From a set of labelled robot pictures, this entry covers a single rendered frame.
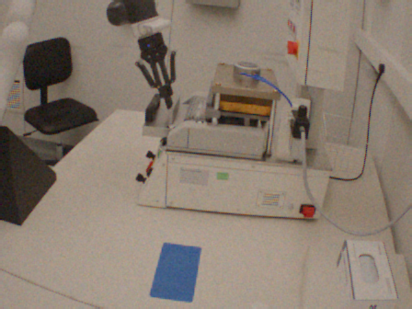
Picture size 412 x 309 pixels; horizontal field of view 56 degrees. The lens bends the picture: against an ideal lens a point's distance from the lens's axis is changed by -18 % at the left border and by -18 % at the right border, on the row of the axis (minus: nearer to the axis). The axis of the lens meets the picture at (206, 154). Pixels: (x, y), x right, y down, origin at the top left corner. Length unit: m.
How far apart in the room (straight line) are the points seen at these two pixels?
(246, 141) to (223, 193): 0.16
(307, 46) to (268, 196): 0.44
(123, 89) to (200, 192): 1.80
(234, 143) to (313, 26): 0.39
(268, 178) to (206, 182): 0.17
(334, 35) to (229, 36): 1.63
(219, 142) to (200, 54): 1.61
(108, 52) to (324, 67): 2.02
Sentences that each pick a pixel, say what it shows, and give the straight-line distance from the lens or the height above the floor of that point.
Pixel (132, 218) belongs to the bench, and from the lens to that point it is 1.27.
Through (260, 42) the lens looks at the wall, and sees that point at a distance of 2.70.
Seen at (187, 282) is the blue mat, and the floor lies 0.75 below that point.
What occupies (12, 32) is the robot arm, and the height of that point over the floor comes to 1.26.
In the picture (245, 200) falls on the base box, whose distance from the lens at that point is 1.28.
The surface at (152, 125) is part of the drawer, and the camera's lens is 1.29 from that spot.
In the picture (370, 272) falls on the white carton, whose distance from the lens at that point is 0.98.
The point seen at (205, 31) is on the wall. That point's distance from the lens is 2.74.
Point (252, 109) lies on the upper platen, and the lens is 1.24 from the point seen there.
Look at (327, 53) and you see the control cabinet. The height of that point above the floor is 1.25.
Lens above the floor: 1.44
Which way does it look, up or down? 25 degrees down
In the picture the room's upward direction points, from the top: 5 degrees clockwise
